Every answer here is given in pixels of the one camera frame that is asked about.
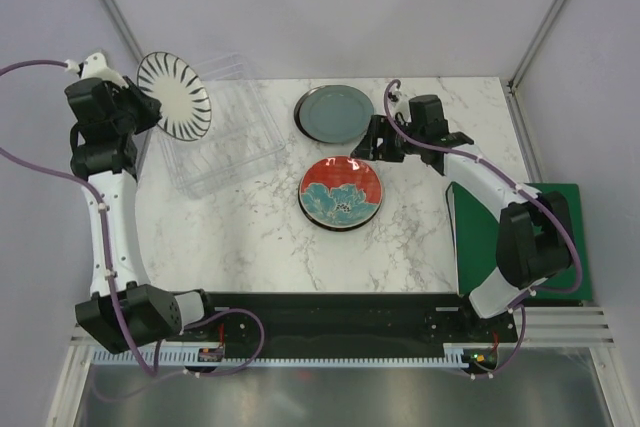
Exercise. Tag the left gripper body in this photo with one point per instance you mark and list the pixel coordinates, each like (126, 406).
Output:
(134, 112)

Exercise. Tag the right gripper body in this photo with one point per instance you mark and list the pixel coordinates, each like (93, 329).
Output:
(395, 145)

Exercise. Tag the teal green plate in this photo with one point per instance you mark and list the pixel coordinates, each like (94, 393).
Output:
(346, 113)

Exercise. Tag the red plate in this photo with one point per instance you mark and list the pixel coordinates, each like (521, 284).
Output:
(340, 190)

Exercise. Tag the white black radial plate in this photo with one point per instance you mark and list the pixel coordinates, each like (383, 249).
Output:
(186, 111)

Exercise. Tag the black striped rim plate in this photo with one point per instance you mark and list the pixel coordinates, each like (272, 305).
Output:
(334, 228)

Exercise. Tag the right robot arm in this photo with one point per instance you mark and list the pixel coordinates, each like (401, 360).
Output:
(535, 235)

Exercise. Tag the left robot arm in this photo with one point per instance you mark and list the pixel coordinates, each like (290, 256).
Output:
(123, 310)

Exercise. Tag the green binder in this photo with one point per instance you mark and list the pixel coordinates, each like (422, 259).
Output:
(476, 236)

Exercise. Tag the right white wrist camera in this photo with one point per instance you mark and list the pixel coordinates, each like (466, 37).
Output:
(400, 105)

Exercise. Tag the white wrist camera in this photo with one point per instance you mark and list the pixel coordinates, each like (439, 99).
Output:
(400, 105)
(95, 66)

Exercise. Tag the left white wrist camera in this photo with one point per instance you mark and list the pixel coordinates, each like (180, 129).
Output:
(95, 66)

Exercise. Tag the white wire dish rack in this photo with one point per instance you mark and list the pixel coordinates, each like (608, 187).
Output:
(243, 140)

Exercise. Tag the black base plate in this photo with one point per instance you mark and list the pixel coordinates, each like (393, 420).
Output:
(346, 324)

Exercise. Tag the white cable duct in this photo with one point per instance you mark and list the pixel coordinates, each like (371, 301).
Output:
(177, 354)

